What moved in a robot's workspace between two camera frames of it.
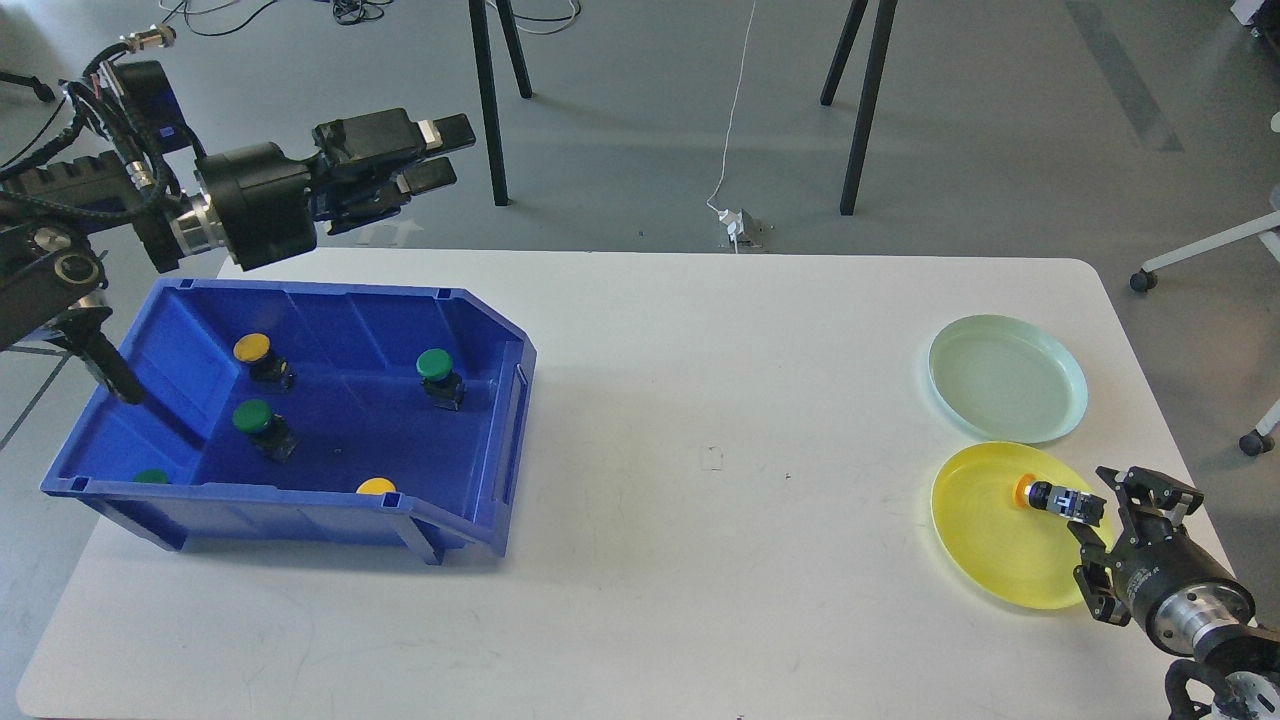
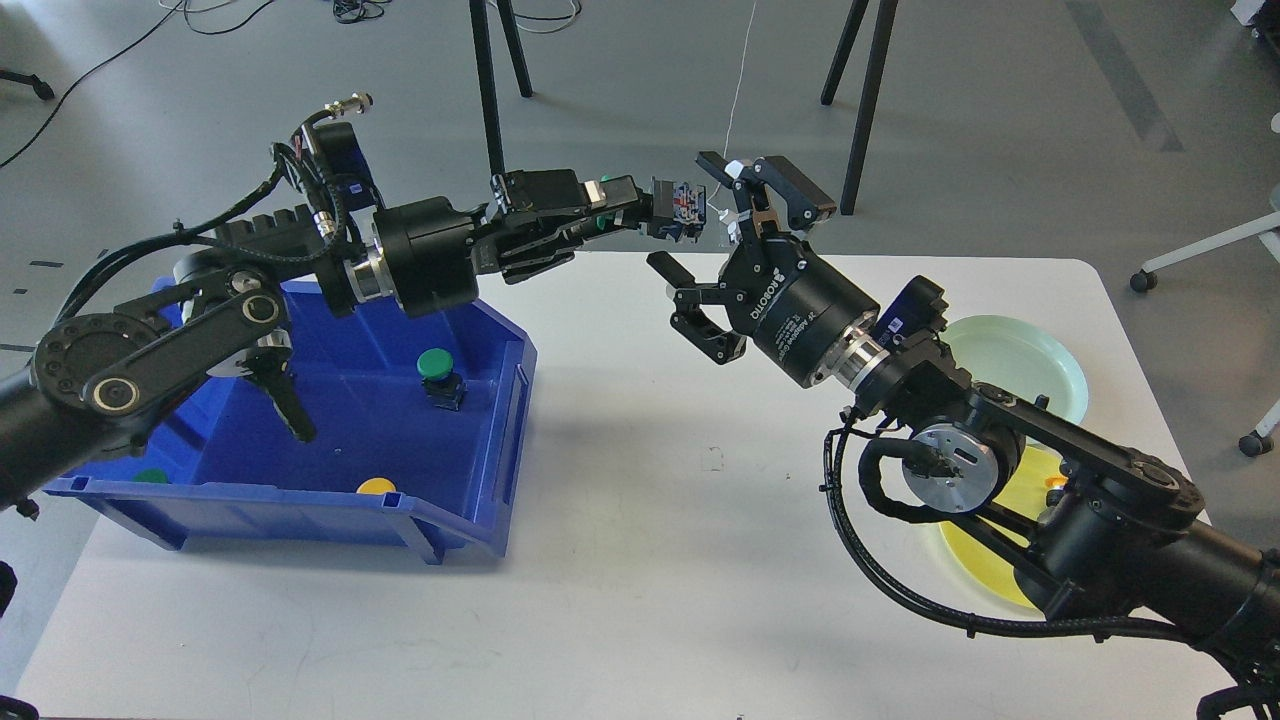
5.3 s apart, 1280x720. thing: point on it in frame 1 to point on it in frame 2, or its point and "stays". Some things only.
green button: [151, 476] stays
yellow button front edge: [376, 486] stays
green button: [268, 431] to [601, 219]
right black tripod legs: [885, 17] stays
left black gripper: [264, 205] to [431, 255]
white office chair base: [1258, 442] stays
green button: [440, 378] stays
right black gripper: [1180, 590] to [798, 310]
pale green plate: [1007, 379] stays
